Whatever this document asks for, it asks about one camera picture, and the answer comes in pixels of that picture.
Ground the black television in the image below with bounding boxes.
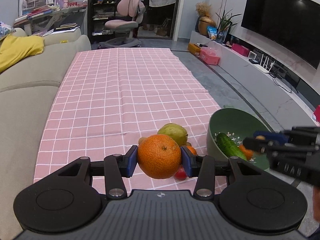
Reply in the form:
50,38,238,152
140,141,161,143
241,0,320,69

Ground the blue patterned cushion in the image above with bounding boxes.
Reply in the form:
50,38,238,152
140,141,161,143
0,22,16,41

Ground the white wifi router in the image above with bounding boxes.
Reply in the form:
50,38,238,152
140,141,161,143
249,56,275,74

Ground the green potted plant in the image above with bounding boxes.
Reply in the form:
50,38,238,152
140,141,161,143
216,10,241,43

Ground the blue snack bag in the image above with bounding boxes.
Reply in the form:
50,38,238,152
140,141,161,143
207,25,217,41

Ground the pink checkered tablecloth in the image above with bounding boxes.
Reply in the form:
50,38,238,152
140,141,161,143
34,48,219,181

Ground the pink office chair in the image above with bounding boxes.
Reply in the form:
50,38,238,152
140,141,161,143
98,0,145,49

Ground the green cucumber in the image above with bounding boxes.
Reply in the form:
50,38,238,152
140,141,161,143
216,133,247,160

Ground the red cherry tomato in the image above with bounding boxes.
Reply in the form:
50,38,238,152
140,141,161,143
174,166,187,180

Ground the cluttered desk with books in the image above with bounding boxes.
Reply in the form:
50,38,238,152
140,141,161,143
14,0,87,36

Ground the green colander bowl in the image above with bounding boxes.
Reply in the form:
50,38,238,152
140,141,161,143
206,108,270,161

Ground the black bookshelf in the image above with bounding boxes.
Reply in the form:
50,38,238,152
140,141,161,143
87,0,117,44

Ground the yellow cushion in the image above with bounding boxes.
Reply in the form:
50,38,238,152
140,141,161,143
0,35,44,73

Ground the magenta box on console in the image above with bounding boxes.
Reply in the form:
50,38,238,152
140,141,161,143
232,43,249,57

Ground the yellow box on floor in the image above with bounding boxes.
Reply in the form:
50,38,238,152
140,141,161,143
188,43,201,56

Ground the white tv console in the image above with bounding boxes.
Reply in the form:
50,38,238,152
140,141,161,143
190,31,319,129

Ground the large green pear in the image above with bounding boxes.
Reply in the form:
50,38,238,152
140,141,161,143
157,123,188,147

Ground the beige sofa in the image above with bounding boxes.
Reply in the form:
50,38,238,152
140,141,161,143
1,29,91,239

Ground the orange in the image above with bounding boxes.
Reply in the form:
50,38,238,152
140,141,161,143
239,144,254,160
187,146,197,155
137,134,182,179

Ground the pink storage box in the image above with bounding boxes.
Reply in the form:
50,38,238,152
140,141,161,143
200,47,220,66

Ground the golden vase with dried flowers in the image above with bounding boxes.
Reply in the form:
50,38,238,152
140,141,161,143
196,2,216,36

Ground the red box on console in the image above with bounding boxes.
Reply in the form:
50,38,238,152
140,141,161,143
312,105,320,123

